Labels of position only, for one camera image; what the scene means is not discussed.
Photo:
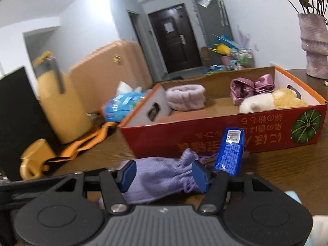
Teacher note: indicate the pink ribbed suitcase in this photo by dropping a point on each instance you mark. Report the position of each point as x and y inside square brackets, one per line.
[102, 69]

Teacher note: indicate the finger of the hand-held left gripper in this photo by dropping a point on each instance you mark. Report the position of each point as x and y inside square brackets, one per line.
[30, 189]

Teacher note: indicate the yellow watering can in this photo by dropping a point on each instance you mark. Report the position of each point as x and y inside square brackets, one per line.
[221, 48]

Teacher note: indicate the pink plastic bucket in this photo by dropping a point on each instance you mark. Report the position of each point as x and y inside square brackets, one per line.
[225, 59]

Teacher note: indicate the brown floor carton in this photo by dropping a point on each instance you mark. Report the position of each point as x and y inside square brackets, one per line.
[204, 53]

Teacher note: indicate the blue plastic toy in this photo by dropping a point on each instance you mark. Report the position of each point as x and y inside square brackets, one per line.
[225, 39]

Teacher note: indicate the purple knit pouch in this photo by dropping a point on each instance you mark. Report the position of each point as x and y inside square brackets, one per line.
[158, 176]

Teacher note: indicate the orange cardboard box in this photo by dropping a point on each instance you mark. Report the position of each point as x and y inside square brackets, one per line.
[256, 133]

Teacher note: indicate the blue packet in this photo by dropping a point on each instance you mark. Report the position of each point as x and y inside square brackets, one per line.
[228, 156]

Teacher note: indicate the side doorway frame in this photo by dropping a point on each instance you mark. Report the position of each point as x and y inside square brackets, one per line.
[135, 30]

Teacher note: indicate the purple artificial flower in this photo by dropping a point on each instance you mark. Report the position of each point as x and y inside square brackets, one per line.
[243, 38]

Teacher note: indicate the white and yellow plush toy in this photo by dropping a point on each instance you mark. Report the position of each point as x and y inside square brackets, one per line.
[279, 100]

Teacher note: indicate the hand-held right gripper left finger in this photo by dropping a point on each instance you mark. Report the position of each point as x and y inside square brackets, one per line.
[128, 174]

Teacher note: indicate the clear plastic pouch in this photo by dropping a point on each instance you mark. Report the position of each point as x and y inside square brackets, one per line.
[205, 1]

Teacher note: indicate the pink satin scrunchie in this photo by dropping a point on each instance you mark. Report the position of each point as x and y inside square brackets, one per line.
[243, 87]

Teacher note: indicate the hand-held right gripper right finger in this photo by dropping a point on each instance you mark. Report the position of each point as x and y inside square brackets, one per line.
[201, 177]

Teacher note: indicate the pink fluffy headband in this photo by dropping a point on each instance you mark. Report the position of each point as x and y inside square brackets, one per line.
[184, 97]

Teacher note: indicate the light blue fluffy cloth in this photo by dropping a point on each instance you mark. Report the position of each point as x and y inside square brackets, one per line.
[292, 197]

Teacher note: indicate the black box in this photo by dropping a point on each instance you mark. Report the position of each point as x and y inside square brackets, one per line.
[18, 120]

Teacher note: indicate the pink textured vase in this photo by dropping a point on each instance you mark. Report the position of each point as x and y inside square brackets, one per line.
[315, 46]

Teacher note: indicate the dark brown entrance door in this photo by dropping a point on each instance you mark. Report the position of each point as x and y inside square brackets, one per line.
[174, 43]

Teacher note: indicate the blue tissue pack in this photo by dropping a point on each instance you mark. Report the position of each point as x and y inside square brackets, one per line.
[117, 107]

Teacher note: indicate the grey refrigerator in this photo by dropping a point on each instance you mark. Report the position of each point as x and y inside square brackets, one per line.
[212, 18]

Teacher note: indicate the yellow thermos jug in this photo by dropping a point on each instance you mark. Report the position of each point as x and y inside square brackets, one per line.
[61, 107]

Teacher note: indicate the yellow mug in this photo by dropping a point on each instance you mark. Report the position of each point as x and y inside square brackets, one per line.
[33, 158]

